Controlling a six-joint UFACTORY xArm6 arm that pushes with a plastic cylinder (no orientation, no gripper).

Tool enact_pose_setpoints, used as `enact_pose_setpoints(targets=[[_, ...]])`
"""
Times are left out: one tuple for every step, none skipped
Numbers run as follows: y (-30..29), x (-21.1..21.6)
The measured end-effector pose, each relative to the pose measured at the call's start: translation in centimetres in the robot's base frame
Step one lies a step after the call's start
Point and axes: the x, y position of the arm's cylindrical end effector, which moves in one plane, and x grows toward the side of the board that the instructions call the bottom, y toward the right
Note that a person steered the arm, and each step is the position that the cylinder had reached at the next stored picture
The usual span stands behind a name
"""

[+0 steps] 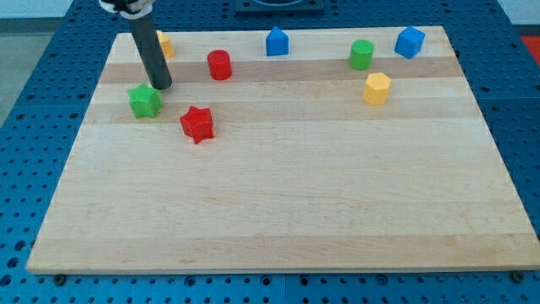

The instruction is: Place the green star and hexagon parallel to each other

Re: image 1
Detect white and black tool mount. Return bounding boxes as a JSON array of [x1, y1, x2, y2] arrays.
[[98, 0, 154, 20]]

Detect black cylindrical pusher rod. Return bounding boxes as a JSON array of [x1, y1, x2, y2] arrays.
[[127, 14, 172, 90]]

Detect green star block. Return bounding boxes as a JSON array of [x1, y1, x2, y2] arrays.
[[127, 84, 163, 118]]

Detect red star block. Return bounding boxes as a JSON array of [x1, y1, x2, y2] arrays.
[[179, 106, 214, 144]]

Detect yellow hexagon block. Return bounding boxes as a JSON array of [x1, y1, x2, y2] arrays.
[[362, 73, 392, 106]]

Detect yellow block behind rod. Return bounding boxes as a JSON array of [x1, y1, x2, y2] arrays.
[[156, 30, 176, 58]]

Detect red cylinder block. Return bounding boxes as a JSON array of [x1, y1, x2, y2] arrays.
[[207, 49, 232, 81]]

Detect blue pentagon house block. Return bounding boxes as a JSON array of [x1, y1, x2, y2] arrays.
[[265, 27, 289, 56]]

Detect green cylinder block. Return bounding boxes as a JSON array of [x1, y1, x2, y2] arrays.
[[348, 40, 375, 70]]

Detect light wooden board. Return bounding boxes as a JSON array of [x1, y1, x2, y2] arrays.
[[26, 26, 539, 275]]

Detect blue cube block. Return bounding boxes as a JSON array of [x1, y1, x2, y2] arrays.
[[394, 26, 425, 59]]

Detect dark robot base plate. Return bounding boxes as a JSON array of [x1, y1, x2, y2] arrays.
[[233, 0, 326, 15]]

